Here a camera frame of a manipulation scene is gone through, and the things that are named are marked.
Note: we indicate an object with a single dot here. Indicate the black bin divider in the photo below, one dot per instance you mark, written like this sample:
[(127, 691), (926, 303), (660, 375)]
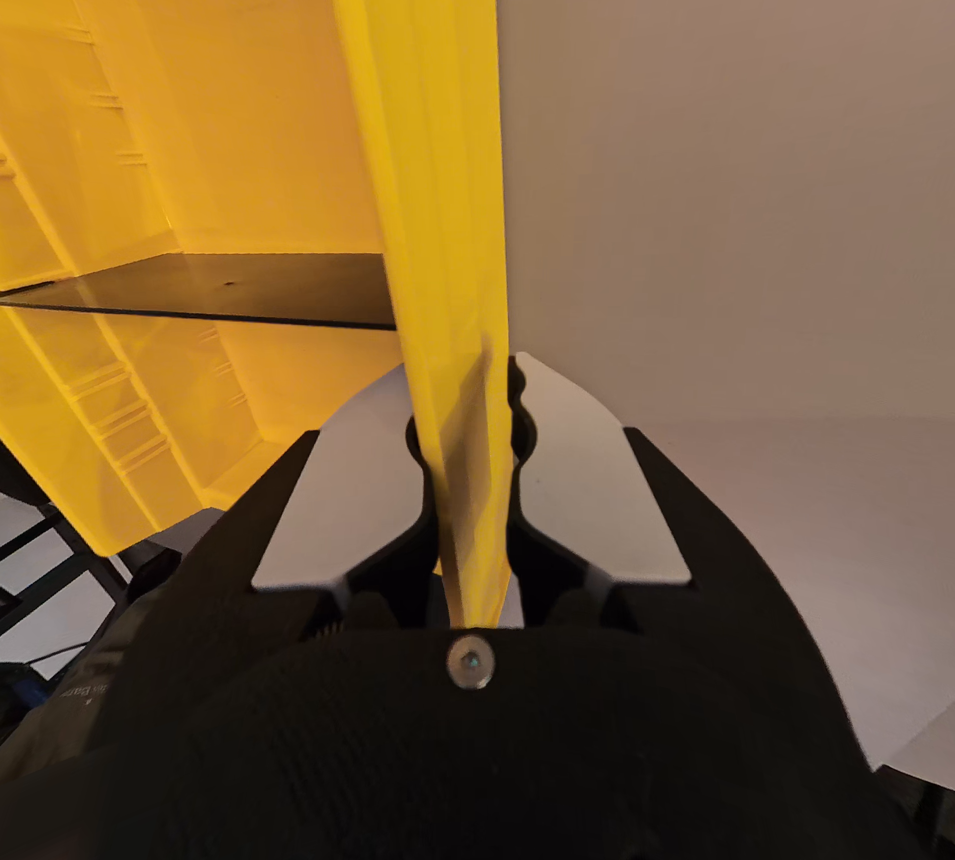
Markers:
[(261, 289)]

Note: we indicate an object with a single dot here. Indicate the black metal frame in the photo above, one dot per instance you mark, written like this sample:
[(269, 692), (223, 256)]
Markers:
[(19, 476)]

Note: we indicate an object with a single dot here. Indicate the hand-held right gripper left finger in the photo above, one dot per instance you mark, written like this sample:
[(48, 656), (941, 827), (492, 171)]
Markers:
[(336, 502)]

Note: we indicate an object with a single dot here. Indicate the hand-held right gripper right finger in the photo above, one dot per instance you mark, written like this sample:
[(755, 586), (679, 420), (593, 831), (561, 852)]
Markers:
[(597, 494)]

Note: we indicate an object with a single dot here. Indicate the yellow plastic bin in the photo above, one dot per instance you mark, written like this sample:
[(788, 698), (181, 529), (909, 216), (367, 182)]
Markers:
[(224, 91)]

